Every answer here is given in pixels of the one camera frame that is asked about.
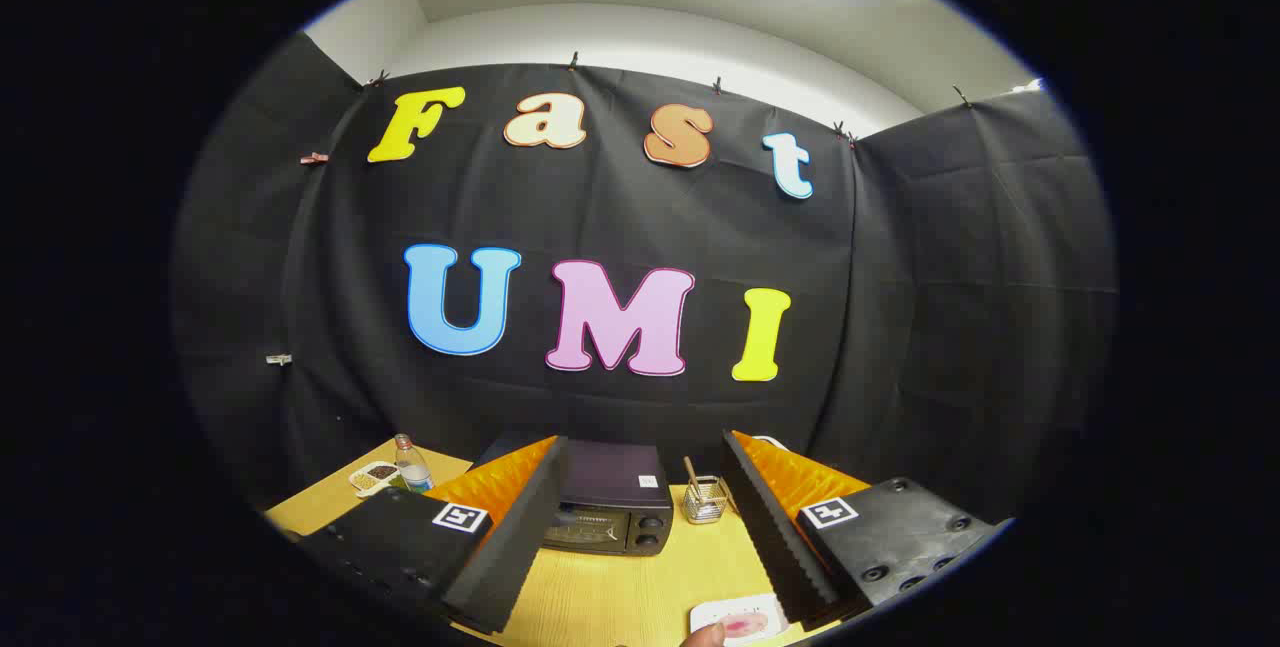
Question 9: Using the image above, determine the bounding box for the wire mesh utensil holder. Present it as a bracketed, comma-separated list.
[684, 475, 729, 525]

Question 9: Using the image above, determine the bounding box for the white divided snack dish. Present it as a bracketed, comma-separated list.
[348, 461, 406, 498]

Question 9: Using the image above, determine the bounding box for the white square food tray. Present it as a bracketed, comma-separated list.
[690, 594, 791, 646]

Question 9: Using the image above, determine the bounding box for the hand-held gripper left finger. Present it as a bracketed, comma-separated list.
[300, 435, 569, 636]

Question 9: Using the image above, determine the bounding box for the clear plastic water bottle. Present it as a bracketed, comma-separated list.
[393, 433, 434, 494]

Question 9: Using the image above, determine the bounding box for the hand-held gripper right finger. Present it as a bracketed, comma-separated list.
[722, 430, 1011, 631]

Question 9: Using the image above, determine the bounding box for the black toaster oven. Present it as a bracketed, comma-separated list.
[470, 432, 674, 556]

